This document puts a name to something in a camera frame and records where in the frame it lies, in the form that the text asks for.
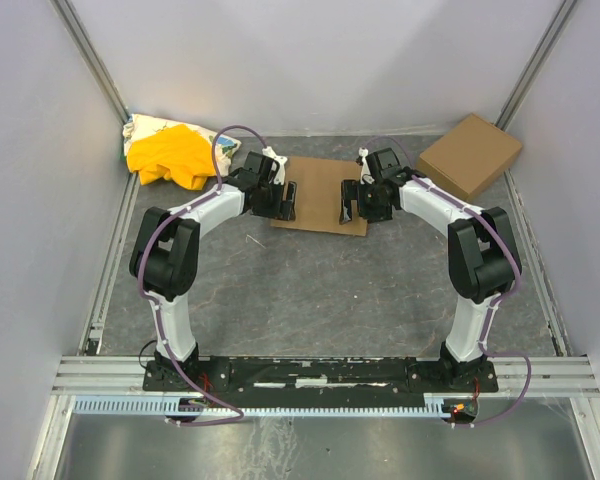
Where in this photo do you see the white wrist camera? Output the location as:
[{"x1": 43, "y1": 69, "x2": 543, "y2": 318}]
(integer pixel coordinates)
[
  {"x1": 356, "y1": 147, "x2": 375, "y2": 185},
  {"x1": 262, "y1": 146, "x2": 288, "y2": 185}
]

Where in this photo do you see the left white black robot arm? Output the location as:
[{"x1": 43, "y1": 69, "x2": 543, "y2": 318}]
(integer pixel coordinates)
[{"x1": 129, "y1": 147, "x2": 297, "y2": 370}]

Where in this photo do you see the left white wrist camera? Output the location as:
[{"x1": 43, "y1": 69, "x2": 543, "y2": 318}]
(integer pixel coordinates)
[{"x1": 262, "y1": 146, "x2": 288, "y2": 185}]

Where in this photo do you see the light blue cable duct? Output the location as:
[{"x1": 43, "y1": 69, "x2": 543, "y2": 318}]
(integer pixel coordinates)
[{"x1": 72, "y1": 392, "x2": 486, "y2": 419}]

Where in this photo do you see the left aluminium corner post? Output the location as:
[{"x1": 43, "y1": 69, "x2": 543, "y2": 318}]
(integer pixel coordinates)
[{"x1": 50, "y1": 0, "x2": 130, "y2": 123}]

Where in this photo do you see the aluminium frame rail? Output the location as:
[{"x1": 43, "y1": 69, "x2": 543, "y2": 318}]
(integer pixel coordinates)
[{"x1": 52, "y1": 356, "x2": 600, "y2": 398}]

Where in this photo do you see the right aluminium corner post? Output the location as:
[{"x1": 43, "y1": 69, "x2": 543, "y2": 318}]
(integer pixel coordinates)
[{"x1": 495, "y1": 0, "x2": 580, "y2": 131}]

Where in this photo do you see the white patterned cloth bag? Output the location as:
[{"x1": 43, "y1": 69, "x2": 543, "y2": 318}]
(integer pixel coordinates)
[{"x1": 122, "y1": 114, "x2": 241, "y2": 176}]

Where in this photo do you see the closed brown cardboard box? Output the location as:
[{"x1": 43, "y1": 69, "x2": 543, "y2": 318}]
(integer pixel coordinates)
[{"x1": 416, "y1": 114, "x2": 523, "y2": 202}]

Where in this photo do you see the aluminium corner post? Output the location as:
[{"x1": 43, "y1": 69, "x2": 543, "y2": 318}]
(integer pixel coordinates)
[
  {"x1": 50, "y1": 0, "x2": 130, "y2": 123},
  {"x1": 495, "y1": 0, "x2": 580, "y2": 131}
]

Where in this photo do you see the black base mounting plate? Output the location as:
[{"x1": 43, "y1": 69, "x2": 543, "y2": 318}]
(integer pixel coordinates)
[{"x1": 142, "y1": 355, "x2": 499, "y2": 407}]

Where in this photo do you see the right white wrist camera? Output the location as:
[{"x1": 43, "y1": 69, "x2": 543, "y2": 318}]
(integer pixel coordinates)
[{"x1": 356, "y1": 147, "x2": 375, "y2": 185}]

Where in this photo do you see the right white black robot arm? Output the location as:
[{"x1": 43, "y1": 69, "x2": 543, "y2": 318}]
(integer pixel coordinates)
[{"x1": 339, "y1": 147, "x2": 521, "y2": 369}]

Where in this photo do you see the yellow cloth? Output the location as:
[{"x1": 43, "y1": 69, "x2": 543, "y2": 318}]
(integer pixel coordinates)
[{"x1": 126, "y1": 125, "x2": 216, "y2": 191}]

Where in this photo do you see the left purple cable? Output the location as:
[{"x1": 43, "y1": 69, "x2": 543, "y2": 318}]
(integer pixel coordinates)
[{"x1": 137, "y1": 124, "x2": 274, "y2": 429}]

